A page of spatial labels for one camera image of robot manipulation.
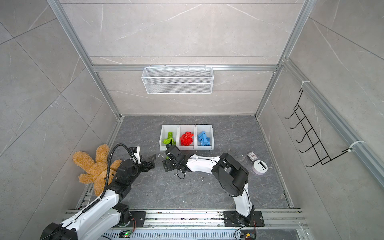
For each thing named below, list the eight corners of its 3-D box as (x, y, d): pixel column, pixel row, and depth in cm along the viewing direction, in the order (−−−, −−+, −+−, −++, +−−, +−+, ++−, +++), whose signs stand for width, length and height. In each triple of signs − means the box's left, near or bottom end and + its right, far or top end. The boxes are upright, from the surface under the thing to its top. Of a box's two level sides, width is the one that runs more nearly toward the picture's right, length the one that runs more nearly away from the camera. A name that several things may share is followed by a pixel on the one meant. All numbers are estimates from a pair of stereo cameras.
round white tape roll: (254, 175, 90) (256, 172, 87) (251, 162, 96) (252, 159, 93) (267, 175, 91) (270, 172, 88) (263, 162, 96) (265, 159, 93)
